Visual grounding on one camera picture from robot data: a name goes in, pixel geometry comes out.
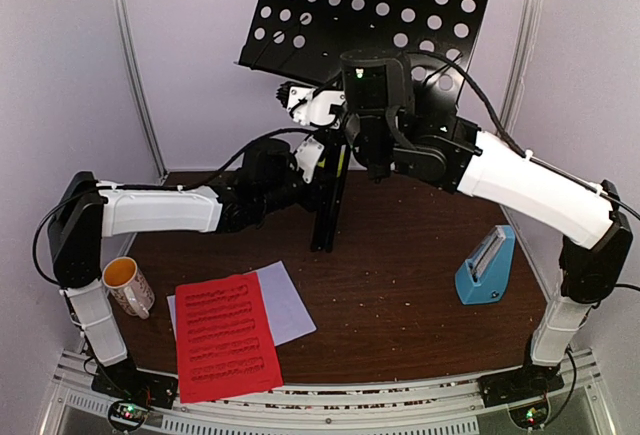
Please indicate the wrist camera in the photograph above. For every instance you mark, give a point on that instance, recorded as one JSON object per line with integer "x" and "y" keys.
{"x": 307, "y": 155}
{"x": 310, "y": 107}

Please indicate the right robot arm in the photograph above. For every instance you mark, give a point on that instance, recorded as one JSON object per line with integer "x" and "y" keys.
{"x": 393, "y": 132}

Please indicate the left aluminium frame post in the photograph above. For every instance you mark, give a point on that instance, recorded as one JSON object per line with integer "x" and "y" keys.
{"x": 135, "y": 82}

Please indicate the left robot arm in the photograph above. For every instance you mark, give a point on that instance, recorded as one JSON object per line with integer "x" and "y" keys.
{"x": 272, "y": 177}

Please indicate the front aluminium rail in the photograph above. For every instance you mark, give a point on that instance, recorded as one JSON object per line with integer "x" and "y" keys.
{"x": 445, "y": 405}

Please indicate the black music stand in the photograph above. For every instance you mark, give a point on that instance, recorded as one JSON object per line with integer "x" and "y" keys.
{"x": 302, "y": 41}

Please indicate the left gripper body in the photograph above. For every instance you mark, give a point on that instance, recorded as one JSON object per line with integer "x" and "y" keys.
{"x": 278, "y": 196}

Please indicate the lavender paper sheet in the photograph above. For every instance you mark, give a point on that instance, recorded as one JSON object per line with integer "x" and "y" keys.
{"x": 287, "y": 305}

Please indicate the aluminium frame post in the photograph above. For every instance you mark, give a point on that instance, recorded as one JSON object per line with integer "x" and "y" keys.
{"x": 513, "y": 27}
{"x": 135, "y": 82}

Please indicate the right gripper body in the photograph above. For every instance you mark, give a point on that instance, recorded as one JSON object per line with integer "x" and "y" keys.
{"x": 362, "y": 141}

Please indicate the patterned white mug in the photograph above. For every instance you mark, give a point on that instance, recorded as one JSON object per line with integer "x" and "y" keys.
{"x": 126, "y": 283}

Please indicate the red sheet music paper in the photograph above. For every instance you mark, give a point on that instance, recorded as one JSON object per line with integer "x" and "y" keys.
{"x": 224, "y": 343}

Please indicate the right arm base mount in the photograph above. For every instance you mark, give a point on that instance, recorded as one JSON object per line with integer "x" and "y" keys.
{"x": 524, "y": 391}

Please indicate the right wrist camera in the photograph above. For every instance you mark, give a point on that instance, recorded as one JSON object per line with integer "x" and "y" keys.
{"x": 310, "y": 107}

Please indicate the blue metronome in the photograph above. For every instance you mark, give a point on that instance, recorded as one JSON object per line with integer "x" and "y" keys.
{"x": 484, "y": 276}

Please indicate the right aluminium frame post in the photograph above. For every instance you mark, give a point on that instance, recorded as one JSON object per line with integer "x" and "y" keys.
{"x": 513, "y": 27}

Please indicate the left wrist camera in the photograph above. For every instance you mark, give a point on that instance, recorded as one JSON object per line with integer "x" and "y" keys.
{"x": 307, "y": 155}

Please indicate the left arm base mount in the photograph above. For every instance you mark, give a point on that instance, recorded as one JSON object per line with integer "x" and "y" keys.
{"x": 132, "y": 407}

